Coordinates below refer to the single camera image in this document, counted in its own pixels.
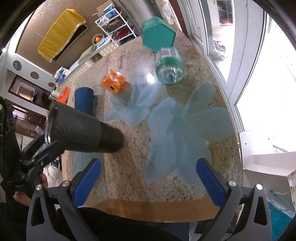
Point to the person's left hand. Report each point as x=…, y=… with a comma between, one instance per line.
x=22, y=199

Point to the orange toy box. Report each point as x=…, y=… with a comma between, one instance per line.
x=113, y=81

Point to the bowl of fruit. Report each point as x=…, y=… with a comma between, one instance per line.
x=98, y=39

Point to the teal hexagonal basket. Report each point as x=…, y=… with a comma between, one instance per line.
x=158, y=34

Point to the teal plastic bag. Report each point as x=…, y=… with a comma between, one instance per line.
x=278, y=217

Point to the black cup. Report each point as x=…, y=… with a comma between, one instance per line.
x=85, y=132

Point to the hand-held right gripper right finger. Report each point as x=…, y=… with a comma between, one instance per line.
x=210, y=183

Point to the white long shelf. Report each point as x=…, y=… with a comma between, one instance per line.
x=78, y=67

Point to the green folded cloth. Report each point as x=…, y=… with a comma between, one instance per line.
x=87, y=53

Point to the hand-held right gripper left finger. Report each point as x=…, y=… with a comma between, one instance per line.
x=89, y=179

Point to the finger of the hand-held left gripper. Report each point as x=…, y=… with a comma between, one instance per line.
x=48, y=154
x=34, y=144

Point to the yellow cloth cover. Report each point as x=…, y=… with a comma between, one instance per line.
x=60, y=34

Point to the clear plastic jar green label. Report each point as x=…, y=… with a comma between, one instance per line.
x=170, y=66

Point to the white cardboard box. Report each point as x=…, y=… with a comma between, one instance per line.
x=263, y=162

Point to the orange plastic container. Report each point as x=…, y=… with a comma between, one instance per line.
x=63, y=95

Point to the blue cylindrical cup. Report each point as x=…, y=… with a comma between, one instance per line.
x=84, y=99

